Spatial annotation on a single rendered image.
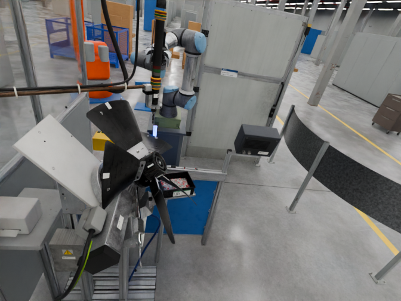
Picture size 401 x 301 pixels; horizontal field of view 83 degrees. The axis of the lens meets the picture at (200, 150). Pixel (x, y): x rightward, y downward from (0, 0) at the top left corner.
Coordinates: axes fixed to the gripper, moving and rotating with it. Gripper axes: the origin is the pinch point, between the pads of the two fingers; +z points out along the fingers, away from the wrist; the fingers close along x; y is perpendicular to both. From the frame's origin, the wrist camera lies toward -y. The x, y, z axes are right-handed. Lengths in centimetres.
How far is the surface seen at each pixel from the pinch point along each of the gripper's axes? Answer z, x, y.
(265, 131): -27, -74, 41
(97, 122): 12.8, 21.9, 29.3
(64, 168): 28, 31, 44
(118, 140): 14.3, 13.1, 36.1
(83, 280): 27, 30, 130
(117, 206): 38, 8, 52
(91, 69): -348, 134, 115
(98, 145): -23, 33, 65
